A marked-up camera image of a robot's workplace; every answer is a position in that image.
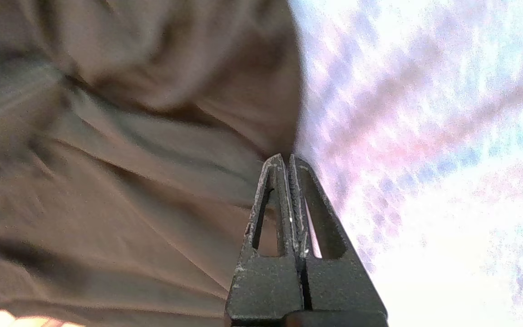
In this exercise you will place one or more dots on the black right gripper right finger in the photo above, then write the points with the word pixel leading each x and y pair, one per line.
pixel 341 286

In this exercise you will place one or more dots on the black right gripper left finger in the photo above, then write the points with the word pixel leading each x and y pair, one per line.
pixel 266 286

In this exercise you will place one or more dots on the black printed t-shirt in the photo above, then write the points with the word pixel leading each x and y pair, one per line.
pixel 130 159

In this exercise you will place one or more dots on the bed with blue sheet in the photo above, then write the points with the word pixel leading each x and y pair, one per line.
pixel 425 136

